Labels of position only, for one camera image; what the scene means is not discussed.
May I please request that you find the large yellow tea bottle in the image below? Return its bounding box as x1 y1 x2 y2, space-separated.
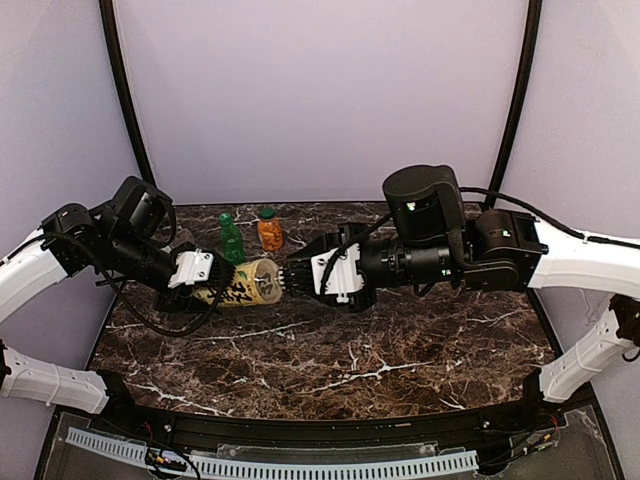
190 258 283 310

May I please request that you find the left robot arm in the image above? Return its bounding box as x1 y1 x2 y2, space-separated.
1 176 235 415

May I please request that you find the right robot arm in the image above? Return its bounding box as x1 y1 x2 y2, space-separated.
279 165 639 405

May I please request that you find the green plastic bottle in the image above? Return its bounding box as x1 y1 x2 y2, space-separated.
219 213 246 265

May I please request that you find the orange juice bottle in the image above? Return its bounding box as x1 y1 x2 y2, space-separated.
258 207 284 252

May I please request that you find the left black frame post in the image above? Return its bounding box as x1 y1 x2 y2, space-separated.
98 0 157 187

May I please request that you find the black frame post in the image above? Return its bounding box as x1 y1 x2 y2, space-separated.
489 0 543 192
98 0 157 187

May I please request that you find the white slotted cable duct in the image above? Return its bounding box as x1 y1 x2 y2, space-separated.
65 427 479 479

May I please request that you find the black front rail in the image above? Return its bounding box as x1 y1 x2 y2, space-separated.
91 374 571 451

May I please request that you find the right black frame post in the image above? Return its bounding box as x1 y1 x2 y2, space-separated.
489 0 543 192

